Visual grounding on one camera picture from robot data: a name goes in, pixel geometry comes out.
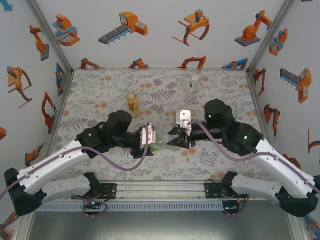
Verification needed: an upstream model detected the green label plastic bottle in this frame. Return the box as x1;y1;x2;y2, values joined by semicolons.
149;134;173;153

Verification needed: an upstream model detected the yellow tea bottle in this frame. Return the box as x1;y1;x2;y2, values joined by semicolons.
124;89;141;120

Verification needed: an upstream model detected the clear plastic bottle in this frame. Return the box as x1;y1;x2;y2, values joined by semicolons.
184;76;201;106

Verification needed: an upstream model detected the floral tablecloth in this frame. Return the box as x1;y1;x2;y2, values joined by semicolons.
51;69;279;182

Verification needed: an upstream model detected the grey metal panel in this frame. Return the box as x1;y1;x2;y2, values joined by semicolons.
27;211;295;240

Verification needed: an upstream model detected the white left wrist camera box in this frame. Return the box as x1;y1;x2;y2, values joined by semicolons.
139;124;158;149

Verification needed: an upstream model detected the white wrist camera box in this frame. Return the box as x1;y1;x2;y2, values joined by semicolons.
174;109;193;130
139;124;158;149

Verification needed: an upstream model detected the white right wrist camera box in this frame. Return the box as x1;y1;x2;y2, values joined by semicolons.
174;109;193;130

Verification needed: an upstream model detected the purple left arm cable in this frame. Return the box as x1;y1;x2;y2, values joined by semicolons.
0;121;152;230

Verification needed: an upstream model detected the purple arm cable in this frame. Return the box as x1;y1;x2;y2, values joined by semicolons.
187;119;320;217
0;121;152;230

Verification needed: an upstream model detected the slim aluminium table rail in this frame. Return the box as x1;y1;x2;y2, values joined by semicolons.
246;71;285;181
41;69;75;173

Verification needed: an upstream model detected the wide aluminium frame rail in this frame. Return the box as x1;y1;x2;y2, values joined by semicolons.
37;181;283;203

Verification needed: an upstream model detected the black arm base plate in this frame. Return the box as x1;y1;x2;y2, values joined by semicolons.
204;183;251;200
71;183;118;200

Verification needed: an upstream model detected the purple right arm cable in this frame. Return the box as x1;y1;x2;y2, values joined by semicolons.
187;119;320;217

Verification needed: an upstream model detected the perforated grey cable tray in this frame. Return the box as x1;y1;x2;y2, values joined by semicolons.
37;201;224;212

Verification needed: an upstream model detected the aluminium frame post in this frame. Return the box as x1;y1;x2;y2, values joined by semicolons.
24;0;74;76
246;0;298;76

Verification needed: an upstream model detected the aluminium frame leg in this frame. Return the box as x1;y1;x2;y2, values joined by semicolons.
287;216;310;240
13;214;35;240

